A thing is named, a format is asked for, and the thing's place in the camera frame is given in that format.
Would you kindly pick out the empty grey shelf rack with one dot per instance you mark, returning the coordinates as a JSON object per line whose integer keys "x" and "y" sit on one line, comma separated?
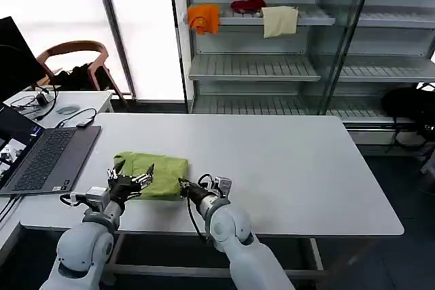
{"x": 387, "y": 66}

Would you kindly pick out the round grey disc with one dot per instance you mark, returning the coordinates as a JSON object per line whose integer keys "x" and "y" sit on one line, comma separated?
{"x": 65, "y": 110}

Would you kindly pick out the grey open laptop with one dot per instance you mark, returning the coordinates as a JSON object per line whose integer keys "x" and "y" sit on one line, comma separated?
{"x": 51, "y": 157}

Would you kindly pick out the black monitor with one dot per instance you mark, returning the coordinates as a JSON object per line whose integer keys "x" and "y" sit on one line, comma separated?
{"x": 13, "y": 62}

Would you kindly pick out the grey shelf rack with cloths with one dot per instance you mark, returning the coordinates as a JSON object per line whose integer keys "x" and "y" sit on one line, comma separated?
{"x": 251, "y": 66}

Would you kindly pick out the grey metal table frame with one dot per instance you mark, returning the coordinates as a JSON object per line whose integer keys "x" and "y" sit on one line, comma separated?
{"x": 170, "y": 271}

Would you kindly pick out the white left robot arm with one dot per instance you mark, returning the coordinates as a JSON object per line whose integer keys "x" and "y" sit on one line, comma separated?
{"x": 85, "y": 246}

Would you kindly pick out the green shirt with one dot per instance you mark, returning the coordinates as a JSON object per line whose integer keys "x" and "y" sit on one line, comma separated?
{"x": 163, "y": 174}

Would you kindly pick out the brown wooden chair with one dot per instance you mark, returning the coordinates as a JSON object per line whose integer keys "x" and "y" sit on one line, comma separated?
{"x": 78, "y": 46}

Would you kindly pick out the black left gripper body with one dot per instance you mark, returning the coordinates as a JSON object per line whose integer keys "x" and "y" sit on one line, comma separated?
{"x": 124, "y": 188}

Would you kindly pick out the black bag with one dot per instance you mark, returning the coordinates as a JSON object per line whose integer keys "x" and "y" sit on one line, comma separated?
{"x": 81, "y": 77}

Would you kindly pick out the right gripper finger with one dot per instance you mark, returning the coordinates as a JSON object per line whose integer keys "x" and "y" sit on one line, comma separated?
{"x": 183, "y": 183}

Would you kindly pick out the small white side table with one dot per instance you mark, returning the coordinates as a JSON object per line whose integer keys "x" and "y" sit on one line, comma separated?
{"x": 98, "y": 100}

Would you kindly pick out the black power adapter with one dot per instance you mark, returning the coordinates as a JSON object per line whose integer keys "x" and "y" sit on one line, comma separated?
{"x": 41, "y": 99}

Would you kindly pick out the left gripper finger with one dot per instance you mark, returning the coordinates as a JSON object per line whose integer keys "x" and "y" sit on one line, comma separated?
{"x": 145, "y": 176}
{"x": 117, "y": 169}

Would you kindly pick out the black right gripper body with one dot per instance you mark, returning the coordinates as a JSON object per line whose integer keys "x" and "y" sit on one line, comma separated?
{"x": 195, "y": 191}

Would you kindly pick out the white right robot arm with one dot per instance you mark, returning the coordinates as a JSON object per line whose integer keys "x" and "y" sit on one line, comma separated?
{"x": 238, "y": 235}

